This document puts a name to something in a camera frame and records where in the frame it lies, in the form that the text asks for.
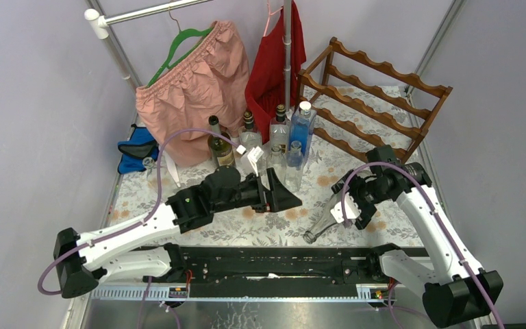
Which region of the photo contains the clear bottle black gold cap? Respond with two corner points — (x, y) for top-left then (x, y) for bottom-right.
(269, 104), (290, 154)

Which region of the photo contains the blue black bag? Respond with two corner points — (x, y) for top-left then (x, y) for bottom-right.
(117, 124), (159, 175)

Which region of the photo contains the red garment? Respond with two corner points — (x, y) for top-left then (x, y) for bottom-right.
(245, 1), (306, 143)

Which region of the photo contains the metal clothes rail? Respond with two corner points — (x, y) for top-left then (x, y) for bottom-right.
(84, 1), (223, 91)

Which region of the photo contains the wooden wine rack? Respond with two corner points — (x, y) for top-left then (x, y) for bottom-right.
(297, 37), (453, 163)

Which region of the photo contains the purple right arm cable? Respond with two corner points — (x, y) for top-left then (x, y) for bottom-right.
(340, 161), (507, 329)

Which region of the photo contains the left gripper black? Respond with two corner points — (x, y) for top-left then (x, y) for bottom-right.
(212, 169), (302, 215)

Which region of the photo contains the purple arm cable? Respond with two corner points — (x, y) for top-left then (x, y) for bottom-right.
(340, 161), (507, 329)
(36, 129), (241, 297)

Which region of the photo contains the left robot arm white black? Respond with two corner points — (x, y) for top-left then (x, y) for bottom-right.
(53, 166), (302, 299)

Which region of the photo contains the dark green wine bottle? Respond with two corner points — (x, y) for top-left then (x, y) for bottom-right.
(208, 115), (236, 167)

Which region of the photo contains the small clear glass bottle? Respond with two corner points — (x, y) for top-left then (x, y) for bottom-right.
(266, 145), (287, 183)

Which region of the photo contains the clear square liquor bottle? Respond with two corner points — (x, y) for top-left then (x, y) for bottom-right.
(239, 110), (264, 156)

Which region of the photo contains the green clothes hanger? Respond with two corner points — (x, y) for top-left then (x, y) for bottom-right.
(147, 10), (214, 87)

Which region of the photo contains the clear glass flask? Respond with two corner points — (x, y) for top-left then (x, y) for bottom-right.
(142, 157), (165, 192)

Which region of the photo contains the pink skirt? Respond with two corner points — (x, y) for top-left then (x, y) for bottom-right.
(136, 21), (250, 167)

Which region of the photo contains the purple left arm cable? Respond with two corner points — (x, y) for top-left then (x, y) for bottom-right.
(36, 129), (241, 297)

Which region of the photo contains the vertical metal pole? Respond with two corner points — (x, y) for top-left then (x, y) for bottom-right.
(283, 0), (292, 110)

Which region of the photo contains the clear glass wine bottle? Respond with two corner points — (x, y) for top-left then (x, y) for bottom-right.
(303, 193), (345, 244)

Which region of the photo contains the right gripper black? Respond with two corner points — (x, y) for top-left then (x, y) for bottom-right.
(331, 169), (390, 230)

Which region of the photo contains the blue glass bottle silver cap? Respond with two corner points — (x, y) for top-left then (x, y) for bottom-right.
(289, 101), (316, 164)

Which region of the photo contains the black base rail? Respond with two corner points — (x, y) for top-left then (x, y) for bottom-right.
(99, 245), (431, 300)

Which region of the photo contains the small clear bottle bluish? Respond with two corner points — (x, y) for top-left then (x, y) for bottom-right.
(286, 141), (303, 192)

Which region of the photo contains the pink clothes hanger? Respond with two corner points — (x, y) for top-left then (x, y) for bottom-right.
(263, 0), (284, 36)

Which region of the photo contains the floral table mat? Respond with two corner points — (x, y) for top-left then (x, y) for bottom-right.
(104, 85), (431, 248)

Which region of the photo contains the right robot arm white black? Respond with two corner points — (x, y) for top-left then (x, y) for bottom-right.
(327, 145), (505, 328)

